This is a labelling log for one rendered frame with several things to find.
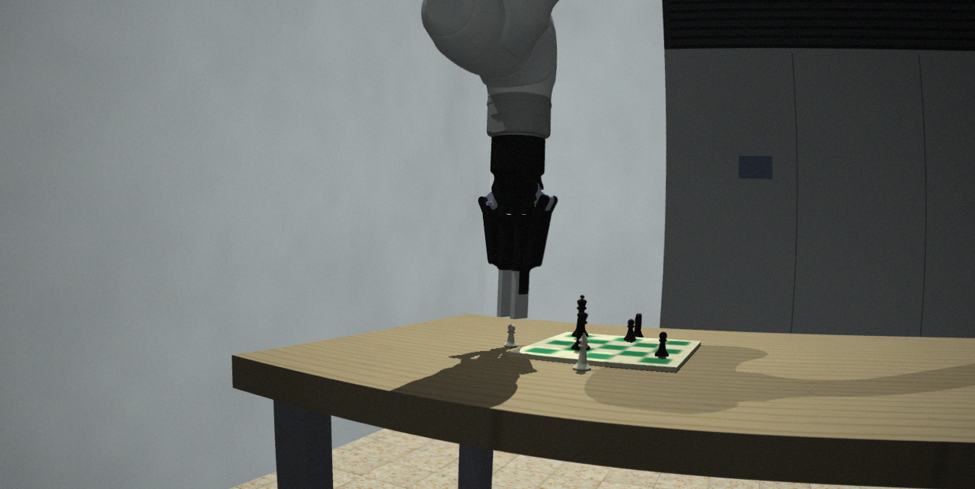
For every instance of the white pawn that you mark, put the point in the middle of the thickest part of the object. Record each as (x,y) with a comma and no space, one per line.
(510,341)

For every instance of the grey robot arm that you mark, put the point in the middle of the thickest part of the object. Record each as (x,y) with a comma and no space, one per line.
(495,38)

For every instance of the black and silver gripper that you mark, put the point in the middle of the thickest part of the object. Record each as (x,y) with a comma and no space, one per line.
(516,243)

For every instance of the white bishop chess piece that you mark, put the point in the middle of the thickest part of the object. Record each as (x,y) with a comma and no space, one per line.
(582,364)

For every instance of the green and cream chessboard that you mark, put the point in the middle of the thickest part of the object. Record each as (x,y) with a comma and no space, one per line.
(612,351)

